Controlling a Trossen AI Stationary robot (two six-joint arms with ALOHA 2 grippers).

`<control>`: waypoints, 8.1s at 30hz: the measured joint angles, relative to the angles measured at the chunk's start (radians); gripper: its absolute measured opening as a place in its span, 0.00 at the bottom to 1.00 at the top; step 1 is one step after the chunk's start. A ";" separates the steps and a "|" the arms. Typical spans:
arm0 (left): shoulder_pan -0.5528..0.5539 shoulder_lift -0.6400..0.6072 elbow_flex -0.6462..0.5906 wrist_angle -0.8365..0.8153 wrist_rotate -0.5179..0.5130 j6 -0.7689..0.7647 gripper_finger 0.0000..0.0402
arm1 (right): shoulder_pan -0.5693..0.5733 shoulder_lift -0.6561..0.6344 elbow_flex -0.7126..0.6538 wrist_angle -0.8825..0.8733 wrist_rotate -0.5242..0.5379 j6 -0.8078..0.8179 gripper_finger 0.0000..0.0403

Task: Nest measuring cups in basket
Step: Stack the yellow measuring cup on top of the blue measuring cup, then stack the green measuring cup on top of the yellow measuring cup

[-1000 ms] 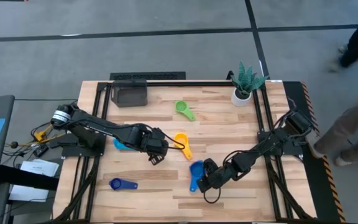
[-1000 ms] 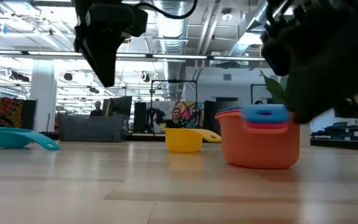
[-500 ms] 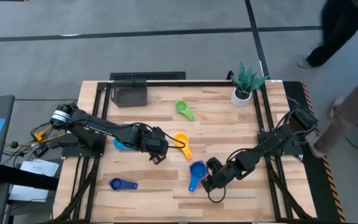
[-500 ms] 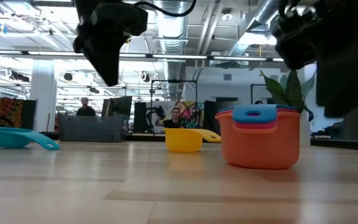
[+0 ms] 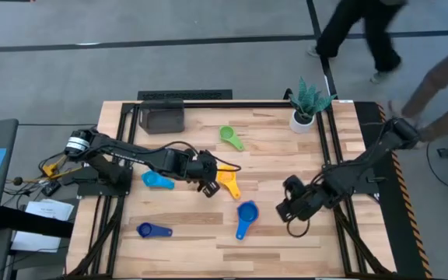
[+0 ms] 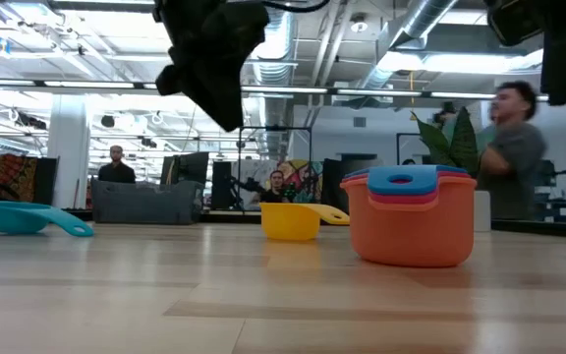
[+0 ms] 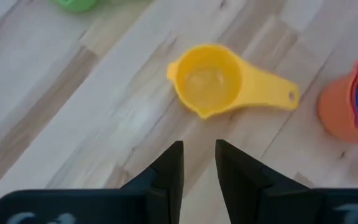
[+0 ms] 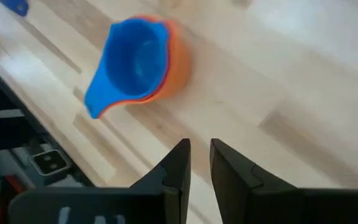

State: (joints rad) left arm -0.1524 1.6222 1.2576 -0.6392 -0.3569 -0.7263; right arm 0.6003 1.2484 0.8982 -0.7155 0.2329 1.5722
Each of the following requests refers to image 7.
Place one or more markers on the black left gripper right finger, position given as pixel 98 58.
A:
pixel 275 202

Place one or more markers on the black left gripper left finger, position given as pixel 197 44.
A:
pixel 104 205

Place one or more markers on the orange measuring cup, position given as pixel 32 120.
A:
pixel 337 115

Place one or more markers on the yellow measuring cup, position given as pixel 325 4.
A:
pixel 210 84

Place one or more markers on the green measuring cup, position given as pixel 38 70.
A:
pixel 73 4

